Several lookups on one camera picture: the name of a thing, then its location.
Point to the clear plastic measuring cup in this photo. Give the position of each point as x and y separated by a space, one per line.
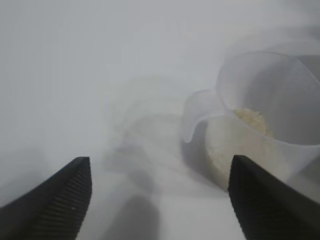
275 87

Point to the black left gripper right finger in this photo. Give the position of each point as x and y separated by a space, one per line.
270 212

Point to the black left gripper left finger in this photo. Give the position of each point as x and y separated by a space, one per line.
50 212

